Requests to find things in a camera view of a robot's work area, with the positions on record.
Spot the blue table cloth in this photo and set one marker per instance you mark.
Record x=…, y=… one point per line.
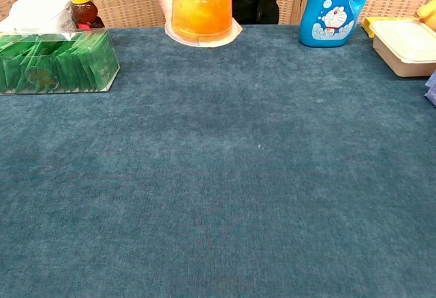
x=218, y=175

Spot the yellow flat package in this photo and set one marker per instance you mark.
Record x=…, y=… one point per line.
x=367, y=27

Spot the yellow plush toy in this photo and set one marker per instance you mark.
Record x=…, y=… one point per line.
x=430, y=12

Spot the beige lunch box with lid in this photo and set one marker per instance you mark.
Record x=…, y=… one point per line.
x=405, y=47

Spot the clear box of green sachets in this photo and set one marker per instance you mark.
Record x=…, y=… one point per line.
x=58, y=60

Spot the orange jelly cup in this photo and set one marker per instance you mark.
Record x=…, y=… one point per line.
x=201, y=8

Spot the honey bottle with yellow cap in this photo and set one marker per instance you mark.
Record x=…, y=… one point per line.
x=81, y=8

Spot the blue Doraemon detergent bottle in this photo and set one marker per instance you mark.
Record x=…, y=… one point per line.
x=332, y=8

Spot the white plastic bag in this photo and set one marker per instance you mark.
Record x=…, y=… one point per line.
x=37, y=10

